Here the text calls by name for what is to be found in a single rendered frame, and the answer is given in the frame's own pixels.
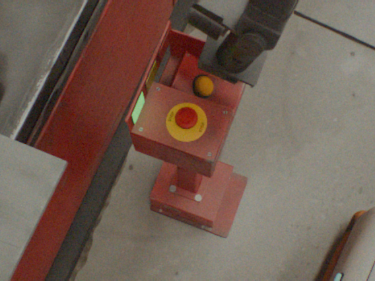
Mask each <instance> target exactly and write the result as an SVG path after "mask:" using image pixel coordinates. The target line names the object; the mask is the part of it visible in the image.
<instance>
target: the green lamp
mask: <svg viewBox="0 0 375 281"><path fill-rule="evenodd" d="M143 104H144V97H143V93H141V96H140V98H139V101H138V102H137V105H136V108H135V110H134V112H133V113H132V117H133V120H134V123H135V124H136V121H137V118H138V116H139V114H140V111H141V109H142V107H143Z"/></svg>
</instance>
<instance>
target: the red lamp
mask: <svg viewBox="0 0 375 281"><path fill-rule="evenodd" d="M169 43H170V34H169V31H168V33H167V35H166V38H165V40H164V43H162V46H161V48H160V51H159V56H160V62H161V61H162V59H163V58H164V55H165V53H166V50H167V48H168V45H169Z"/></svg>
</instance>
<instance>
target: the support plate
mask: <svg viewBox="0 0 375 281"><path fill-rule="evenodd" d="M67 165H68V162H67V161H66V160H62V159H60V158H58V157H55V156H52V155H50V154H47V153H45V152H42V151H40V150H37V149H35V148H34V147H31V146H28V145H26V144H23V143H21V142H19V141H15V140H13V139H10V138H8V137H4V136H3V135H2V134H0V281H10V279H11V278H12V277H13V274H14V272H15V270H16V268H17V266H18V262H19V261H20V258H22V256H23V254H24V251H25V249H26V247H27V245H28V243H29V241H30V238H31V237H32V236H33V234H34V232H35V230H36V226H37V225H38V222H39V221H40V218H41V217H42V216H43V213H44V211H45V209H46V207H47V205H48V203H49V201H50V199H51V196H52V195H53V194H54V192H55V188H56V187H57V184H58V183H59V180H60V179H61V176H62V174H63V172H64V170H65V169H66V167H67Z"/></svg>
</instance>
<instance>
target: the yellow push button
mask: <svg viewBox="0 0 375 281"><path fill-rule="evenodd" d="M195 91H196V92H197V94H198V95H199V96H209V95H211V94H212V92H213V82H212V80H211V79H210V78H209V77H208V76H202V77H199V78H198V79H197V80H196V81H195Z"/></svg>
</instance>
